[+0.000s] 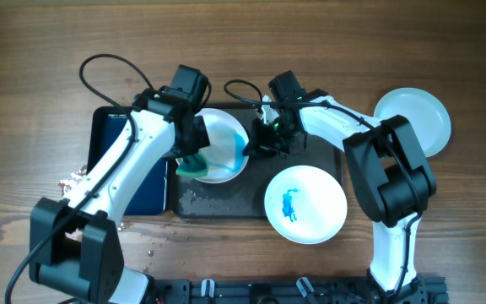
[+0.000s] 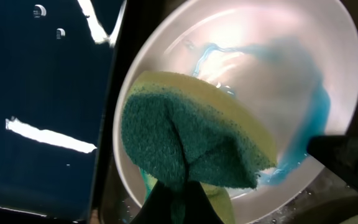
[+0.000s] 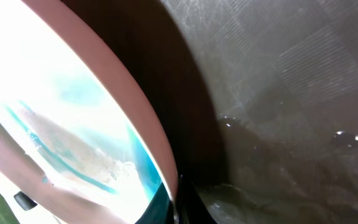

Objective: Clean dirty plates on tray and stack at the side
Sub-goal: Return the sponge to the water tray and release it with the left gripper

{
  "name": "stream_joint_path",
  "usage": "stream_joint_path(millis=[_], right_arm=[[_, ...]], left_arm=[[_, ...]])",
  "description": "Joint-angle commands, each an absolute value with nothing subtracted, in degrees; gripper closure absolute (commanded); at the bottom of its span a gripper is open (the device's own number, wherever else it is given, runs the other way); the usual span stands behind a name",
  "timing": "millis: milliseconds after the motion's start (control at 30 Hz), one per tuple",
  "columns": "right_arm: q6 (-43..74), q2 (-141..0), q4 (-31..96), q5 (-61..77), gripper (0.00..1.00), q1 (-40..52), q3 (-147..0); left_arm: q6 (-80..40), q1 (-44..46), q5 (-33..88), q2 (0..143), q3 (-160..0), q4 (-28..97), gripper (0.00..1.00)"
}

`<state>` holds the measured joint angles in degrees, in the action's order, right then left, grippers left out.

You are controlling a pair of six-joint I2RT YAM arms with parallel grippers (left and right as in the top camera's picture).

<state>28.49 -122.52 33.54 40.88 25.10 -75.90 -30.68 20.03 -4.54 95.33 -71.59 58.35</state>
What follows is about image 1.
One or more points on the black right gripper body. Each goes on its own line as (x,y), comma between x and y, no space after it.
(272,138)

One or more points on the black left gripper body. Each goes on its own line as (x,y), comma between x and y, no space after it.
(191,143)

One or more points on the green yellow sponge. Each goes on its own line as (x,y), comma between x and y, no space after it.
(192,166)

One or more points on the white plate cleaned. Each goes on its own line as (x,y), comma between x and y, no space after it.
(430,120)
(224,156)

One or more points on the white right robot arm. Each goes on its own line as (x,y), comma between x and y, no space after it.
(391,176)

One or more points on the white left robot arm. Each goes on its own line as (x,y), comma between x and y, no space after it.
(74,245)

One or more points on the dark grey serving tray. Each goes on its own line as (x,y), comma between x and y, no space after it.
(241,198)

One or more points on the black water tray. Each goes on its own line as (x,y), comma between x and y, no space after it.
(150,198)

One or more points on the white plate with blue stain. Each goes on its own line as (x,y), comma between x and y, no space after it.
(305,204)

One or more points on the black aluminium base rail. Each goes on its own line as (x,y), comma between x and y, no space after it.
(350,290)

